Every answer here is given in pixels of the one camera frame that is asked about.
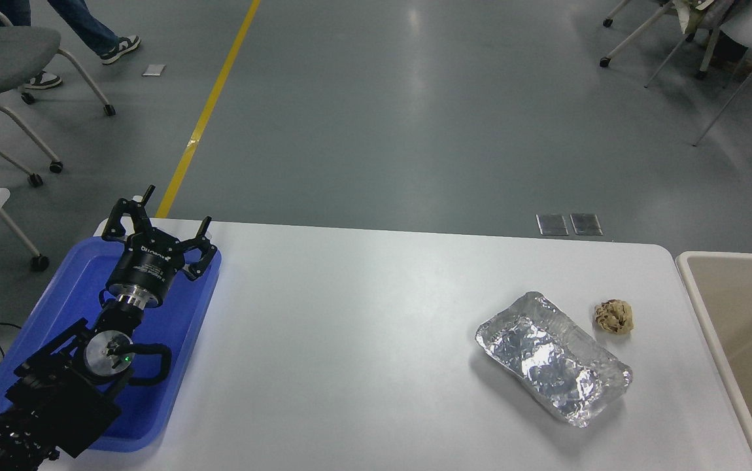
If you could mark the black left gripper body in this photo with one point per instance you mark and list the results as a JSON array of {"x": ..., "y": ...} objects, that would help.
[{"x": 144, "y": 268}]

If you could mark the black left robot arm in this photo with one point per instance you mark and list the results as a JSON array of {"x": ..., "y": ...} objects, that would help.
[{"x": 55, "y": 392}]

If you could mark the blue plastic tray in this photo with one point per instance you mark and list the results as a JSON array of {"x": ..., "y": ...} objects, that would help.
[{"x": 82, "y": 281}]

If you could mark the person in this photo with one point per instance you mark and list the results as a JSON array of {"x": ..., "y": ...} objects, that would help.
[
  {"x": 735, "y": 49},
  {"x": 82, "y": 19}
]

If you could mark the silver floor plate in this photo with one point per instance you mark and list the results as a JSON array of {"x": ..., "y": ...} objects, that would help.
[
  {"x": 552, "y": 224},
  {"x": 586, "y": 224}
]

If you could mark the crumpled silver foil tray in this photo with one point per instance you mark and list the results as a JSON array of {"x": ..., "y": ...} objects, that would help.
[{"x": 546, "y": 353}]

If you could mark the crumpled tan paper ball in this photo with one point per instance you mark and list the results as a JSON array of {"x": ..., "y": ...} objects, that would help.
[{"x": 614, "y": 317}]

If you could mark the white-legged chair with casters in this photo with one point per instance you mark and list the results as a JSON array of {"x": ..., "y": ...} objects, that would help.
[{"x": 605, "y": 63}]

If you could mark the large pale bin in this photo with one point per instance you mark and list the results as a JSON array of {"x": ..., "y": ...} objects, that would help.
[{"x": 742, "y": 307}]

